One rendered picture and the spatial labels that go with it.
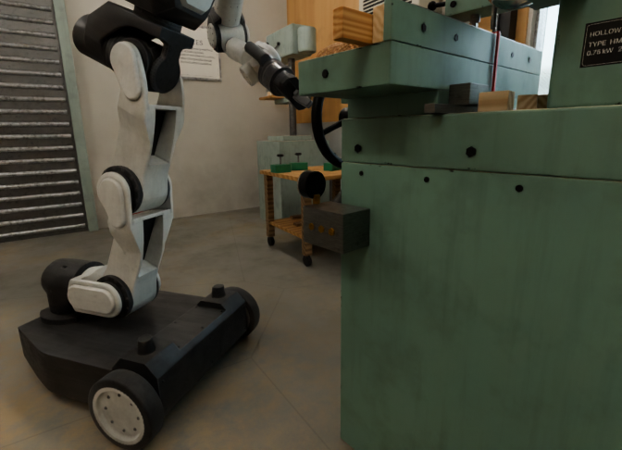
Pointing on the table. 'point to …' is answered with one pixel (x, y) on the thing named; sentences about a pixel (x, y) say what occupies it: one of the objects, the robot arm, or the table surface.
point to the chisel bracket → (467, 3)
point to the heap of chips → (336, 48)
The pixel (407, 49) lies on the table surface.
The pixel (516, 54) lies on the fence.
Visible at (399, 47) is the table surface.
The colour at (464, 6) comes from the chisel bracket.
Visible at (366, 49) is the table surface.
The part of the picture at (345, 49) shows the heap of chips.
